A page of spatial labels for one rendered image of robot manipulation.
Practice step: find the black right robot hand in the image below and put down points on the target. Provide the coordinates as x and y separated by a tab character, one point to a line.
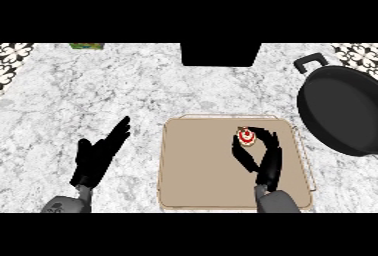
269	156

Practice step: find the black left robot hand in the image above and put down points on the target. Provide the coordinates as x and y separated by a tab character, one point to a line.
96	156

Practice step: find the red and white cupcake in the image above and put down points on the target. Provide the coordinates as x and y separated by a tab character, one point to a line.
246	137

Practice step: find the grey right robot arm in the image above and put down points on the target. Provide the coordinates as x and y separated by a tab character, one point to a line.
275	201

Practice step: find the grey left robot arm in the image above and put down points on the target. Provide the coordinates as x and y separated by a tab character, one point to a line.
68	201

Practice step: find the beige tray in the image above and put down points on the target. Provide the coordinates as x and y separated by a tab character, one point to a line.
207	166

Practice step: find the black pot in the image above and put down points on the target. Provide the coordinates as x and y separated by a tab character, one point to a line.
340	106

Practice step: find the black box-shaped appliance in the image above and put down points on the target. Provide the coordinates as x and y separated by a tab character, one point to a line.
220	54

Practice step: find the green box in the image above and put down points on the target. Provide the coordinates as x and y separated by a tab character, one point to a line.
86	46

